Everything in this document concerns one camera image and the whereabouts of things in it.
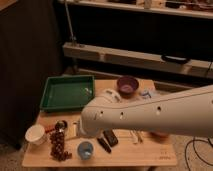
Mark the bunch of red grapes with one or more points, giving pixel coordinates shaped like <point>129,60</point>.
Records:
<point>58,144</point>

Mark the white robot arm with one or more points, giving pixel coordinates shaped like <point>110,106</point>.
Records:
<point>188,112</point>

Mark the metal measuring cup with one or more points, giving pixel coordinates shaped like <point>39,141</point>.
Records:
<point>59,126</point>

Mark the blue plastic cup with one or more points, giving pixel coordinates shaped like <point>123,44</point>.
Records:
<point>85,150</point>

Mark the white paper cup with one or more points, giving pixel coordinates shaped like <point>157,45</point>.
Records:
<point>36,134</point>

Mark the purple bowl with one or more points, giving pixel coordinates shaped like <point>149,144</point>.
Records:
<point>127,85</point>

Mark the green plastic tray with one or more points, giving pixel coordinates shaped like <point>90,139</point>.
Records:
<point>67,93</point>

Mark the crumpled blue cloth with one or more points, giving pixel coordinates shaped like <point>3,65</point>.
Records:
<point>147,94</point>

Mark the black rectangular remote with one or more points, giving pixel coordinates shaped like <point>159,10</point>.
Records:
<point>111,138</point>

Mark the brown bowl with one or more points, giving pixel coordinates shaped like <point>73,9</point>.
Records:
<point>161,135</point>

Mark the black handle on shelf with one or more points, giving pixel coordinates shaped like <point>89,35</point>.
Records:
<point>175,59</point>

